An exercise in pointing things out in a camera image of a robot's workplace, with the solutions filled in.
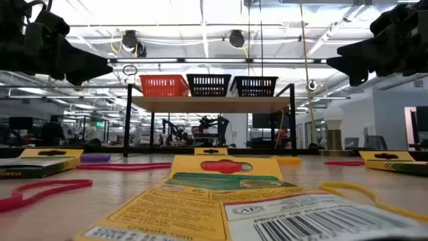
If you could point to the orange spiral wrist coil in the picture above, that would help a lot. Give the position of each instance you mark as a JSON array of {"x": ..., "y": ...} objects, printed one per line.
[{"x": 222, "y": 167}]

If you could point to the wooden shelf riser black legs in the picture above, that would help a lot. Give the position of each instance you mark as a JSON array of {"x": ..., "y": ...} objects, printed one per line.
[{"x": 210, "y": 104}]

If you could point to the ceiling light strip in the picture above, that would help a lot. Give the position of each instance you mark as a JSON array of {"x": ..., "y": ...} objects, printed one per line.
[{"x": 214, "y": 60}]

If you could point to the yellow crayon box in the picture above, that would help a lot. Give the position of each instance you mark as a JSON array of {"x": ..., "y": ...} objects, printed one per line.
[
  {"x": 394, "y": 165},
  {"x": 200, "y": 207},
  {"x": 40, "y": 167}
]

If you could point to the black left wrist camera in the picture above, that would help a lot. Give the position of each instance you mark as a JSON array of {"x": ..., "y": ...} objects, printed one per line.
[{"x": 50, "y": 22}]

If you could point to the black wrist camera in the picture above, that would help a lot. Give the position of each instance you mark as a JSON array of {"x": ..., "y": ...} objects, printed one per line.
[
  {"x": 384, "y": 20},
  {"x": 50, "y": 22}
]

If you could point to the yellow rubber band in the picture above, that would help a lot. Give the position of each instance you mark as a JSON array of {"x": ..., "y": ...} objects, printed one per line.
[{"x": 361, "y": 191}]

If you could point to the black plastic basket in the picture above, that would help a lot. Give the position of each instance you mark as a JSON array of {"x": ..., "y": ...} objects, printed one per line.
[
  {"x": 209, "y": 85},
  {"x": 254, "y": 86}
]

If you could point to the black background monitor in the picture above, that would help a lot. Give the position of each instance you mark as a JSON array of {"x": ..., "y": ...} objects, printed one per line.
[
  {"x": 20, "y": 123},
  {"x": 267, "y": 120}
]

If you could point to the purple spiral wrist coil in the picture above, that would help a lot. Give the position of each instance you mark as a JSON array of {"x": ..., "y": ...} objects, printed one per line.
[{"x": 95, "y": 158}]

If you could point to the background black robot arm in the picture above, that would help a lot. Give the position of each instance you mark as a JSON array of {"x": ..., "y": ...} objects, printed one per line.
[
  {"x": 174, "y": 131},
  {"x": 215, "y": 125}
]

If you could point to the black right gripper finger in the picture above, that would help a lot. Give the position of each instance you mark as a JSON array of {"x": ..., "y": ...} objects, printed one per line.
[
  {"x": 354, "y": 72},
  {"x": 366, "y": 50}
]

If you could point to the red rubber band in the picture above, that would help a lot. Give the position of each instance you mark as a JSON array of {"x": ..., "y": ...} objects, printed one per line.
[
  {"x": 344, "y": 163},
  {"x": 133, "y": 164},
  {"x": 67, "y": 182}
]

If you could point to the person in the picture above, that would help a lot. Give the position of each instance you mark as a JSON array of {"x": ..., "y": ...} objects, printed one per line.
[
  {"x": 196, "y": 133},
  {"x": 51, "y": 132}
]

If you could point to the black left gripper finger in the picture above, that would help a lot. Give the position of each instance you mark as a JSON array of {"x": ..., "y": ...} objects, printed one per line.
[
  {"x": 83, "y": 76},
  {"x": 68, "y": 57}
]

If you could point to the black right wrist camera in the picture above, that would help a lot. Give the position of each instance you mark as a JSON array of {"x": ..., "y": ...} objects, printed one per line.
[{"x": 384, "y": 20}]

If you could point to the orange plastic basket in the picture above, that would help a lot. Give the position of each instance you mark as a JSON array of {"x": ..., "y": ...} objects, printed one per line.
[{"x": 164, "y": 86}]

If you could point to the grey background office chair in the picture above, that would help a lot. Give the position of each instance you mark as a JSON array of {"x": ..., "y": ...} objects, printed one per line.
[
  {"x": 351, "y": 143},
  {"x": 375, "y": 142}
]

